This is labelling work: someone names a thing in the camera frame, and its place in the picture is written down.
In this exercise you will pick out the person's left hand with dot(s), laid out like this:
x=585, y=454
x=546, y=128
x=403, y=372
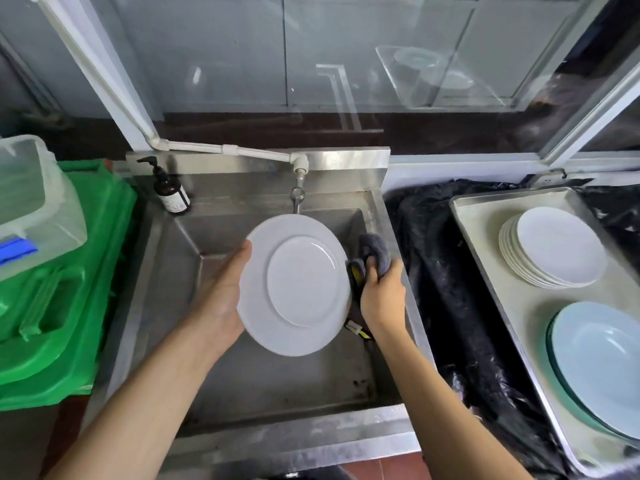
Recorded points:
x=220, y=307

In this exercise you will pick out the person's right hand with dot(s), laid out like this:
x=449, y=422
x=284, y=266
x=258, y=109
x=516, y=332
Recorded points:
x=382, y=299

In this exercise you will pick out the person's right thumb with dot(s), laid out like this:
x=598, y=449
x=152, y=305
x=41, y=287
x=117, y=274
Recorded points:
x=372, y=265

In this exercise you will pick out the person's left thumb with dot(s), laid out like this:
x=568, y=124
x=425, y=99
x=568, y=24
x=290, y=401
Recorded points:
x=239, y=262

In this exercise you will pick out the grey and yellow dishcloth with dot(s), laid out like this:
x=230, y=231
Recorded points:
x=376, y=249

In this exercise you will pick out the large white dinner plate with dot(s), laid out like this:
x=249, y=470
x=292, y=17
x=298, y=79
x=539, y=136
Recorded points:
x=295, y=284

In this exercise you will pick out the person's right forearm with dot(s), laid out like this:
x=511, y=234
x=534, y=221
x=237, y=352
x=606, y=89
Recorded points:
x=440, y=409

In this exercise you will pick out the person's left forearm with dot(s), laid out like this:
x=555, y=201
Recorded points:
x=145, y=394

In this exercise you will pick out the black plastic sheet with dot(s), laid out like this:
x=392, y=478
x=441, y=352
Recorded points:
x=450, y=304

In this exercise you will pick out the metal tap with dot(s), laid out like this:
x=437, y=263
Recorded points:
x=298, y=192

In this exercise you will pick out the brown pump soap bottle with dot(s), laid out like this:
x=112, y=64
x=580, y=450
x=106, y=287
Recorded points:
x=172, y=194

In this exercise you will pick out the stainless steel sink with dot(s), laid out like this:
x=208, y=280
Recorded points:
x=260, y=384

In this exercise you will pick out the metal tray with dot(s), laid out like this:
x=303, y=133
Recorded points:
x=520, y=319

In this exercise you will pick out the green plastic bin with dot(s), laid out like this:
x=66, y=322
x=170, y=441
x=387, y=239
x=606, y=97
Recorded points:
x=75, y=304

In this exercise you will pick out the stack of small white plates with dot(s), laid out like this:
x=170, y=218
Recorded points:
x=560, y=244

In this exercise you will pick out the green rimmed bowl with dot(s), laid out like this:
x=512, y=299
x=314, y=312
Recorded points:
x=554, y=359

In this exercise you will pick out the clear plastic storage container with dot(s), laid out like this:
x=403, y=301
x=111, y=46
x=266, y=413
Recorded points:
x=35, y=204

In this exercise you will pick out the white framed glass window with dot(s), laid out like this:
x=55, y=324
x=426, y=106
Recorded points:
x=380, y=49

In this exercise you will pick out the white water pipe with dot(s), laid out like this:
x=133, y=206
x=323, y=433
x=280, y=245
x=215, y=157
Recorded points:
x=105, y=79

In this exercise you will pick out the pale blue bowl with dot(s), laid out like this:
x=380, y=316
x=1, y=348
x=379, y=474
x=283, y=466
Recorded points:
x=600, y=364

